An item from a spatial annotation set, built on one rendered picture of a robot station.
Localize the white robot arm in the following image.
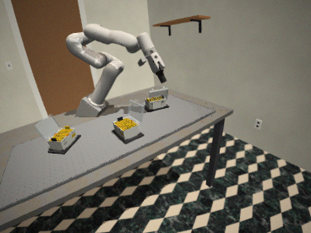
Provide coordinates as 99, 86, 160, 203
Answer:
66, 24, 157, 107

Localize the yellow pipette tip tray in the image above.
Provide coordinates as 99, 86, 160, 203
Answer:
49, 126, 73, 142
114, 116, 137, 131

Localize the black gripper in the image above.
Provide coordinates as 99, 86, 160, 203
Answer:
146, 52, 166, 83

